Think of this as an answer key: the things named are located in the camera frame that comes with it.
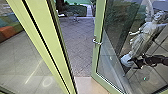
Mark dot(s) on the green framed glass door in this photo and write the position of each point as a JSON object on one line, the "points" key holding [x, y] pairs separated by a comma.
{"points": [[43, 43], [100, 20]]}

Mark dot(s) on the grey metal outdoor chair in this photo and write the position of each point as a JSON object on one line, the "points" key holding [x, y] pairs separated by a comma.
{"points": [[73, 16]]}

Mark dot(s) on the orange outdoor bench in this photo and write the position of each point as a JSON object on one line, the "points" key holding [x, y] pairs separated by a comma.
{"points": [[6, 32]]}

